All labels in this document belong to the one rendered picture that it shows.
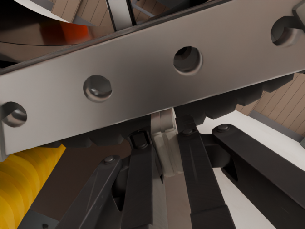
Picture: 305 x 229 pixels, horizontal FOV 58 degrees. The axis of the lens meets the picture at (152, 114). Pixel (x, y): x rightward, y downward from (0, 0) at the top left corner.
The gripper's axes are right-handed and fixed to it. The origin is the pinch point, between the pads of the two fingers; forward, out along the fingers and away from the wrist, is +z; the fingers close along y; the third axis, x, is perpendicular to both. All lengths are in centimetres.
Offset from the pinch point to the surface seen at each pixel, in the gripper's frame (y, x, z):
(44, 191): -52, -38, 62
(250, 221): 21, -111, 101
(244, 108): 95, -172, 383
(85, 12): -90, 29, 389
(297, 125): 175, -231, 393
